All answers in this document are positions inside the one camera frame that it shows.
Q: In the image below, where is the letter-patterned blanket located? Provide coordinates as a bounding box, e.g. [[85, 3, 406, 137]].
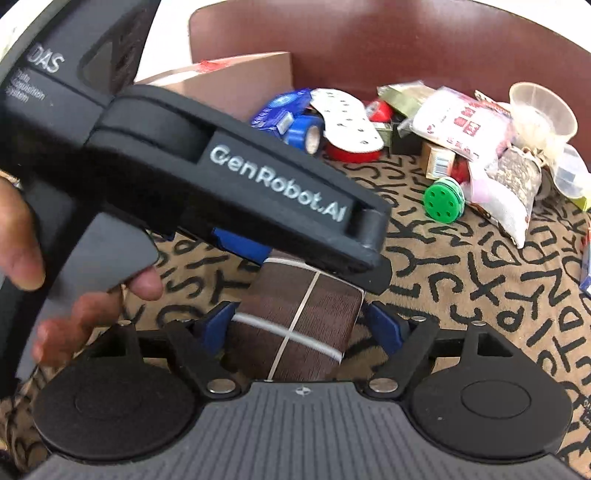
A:
[[0, 150, 591, 462]]

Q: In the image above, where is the brown cardboard box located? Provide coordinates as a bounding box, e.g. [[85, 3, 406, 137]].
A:
[[133, 52, 294, 124]]

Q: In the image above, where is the blue tape roll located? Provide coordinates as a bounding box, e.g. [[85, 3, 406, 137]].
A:
[[283, 115, 323, 154]]

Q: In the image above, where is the person's left hand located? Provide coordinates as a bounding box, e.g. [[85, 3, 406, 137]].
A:
[[0, 175, 164, 367]]

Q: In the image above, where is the green round plastic disc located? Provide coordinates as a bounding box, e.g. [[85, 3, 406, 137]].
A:
[[423, 177, 463, 225]]

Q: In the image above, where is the white bag with red print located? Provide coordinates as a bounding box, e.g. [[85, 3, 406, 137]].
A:
[[412, 88, 514, 161]]

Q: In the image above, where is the red tape roll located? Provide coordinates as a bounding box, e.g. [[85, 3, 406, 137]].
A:
[[322, 142, 382, 164]]

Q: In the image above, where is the clear plastic funnel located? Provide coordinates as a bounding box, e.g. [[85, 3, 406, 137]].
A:
[[509, 82, 579, 151]]

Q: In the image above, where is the mixed grain bag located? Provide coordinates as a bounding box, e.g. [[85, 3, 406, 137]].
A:
[[488, 148, 542, 209]]

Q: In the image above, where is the clear plastic container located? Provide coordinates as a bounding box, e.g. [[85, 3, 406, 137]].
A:
[[544, 143, 591, 200]]

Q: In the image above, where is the green tea packet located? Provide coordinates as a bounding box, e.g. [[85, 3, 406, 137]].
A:
[[377, 82, 437, 120]]

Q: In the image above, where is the brown package with white straps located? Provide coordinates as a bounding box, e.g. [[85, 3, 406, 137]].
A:
[[224, 257, 366, 385]]

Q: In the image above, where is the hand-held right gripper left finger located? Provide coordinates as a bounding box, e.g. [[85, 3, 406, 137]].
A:
[[78, 302, 244, 400]]

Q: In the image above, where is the brown wooden headboard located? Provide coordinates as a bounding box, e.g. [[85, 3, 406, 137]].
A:
[[189, 0, 591, 104]]

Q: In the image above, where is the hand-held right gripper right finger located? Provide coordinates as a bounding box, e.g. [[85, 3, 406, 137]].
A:
[[360, 299, 518, 398]]

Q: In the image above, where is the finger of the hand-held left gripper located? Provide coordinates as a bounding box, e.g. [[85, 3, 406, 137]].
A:
[[210, 226, 392, 297], [90, 84, 394, 275]]

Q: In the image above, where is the red round object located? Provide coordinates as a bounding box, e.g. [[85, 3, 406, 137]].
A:
[[366, 99, 394, 124]]

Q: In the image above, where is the bag of mixed grains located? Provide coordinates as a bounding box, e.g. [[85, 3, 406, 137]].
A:
[[465, 165, 542, 250]]

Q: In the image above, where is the small tan carton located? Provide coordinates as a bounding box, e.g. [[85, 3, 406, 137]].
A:
[[425, 141, 468, 181]]

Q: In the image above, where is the white patterned insole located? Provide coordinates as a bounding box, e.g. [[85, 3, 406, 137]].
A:
[[308, 88, 385, 154]]

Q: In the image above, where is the black box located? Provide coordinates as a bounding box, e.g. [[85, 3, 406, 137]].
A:
[[390, 124, 428, 156]]

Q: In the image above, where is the blue snack packet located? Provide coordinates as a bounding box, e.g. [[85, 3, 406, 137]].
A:
[[251, 89, 311, 136]]

